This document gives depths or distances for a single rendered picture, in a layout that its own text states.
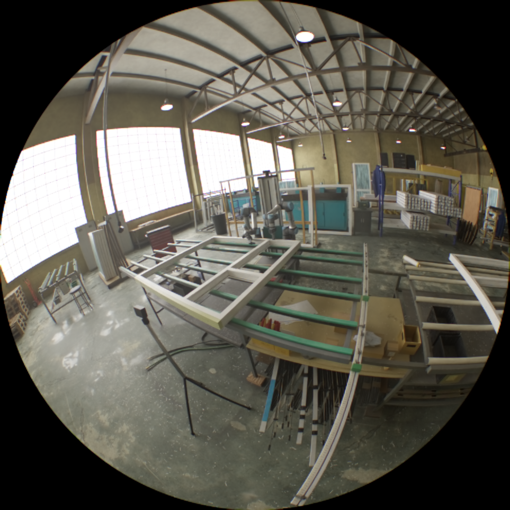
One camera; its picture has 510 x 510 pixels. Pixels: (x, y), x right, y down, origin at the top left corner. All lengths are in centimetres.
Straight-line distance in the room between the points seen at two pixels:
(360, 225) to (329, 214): 105
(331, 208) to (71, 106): 1176
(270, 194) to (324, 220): 309
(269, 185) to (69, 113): 966
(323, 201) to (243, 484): 600
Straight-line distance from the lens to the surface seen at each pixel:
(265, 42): 971
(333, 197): 559
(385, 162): 553
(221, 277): 169
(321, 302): 166
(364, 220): 543
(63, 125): 1019
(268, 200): 306
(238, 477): 172
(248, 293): 133
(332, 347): 102
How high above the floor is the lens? 168
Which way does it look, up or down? 22 degrees down
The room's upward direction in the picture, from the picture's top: 9 degrees counter-clockwise
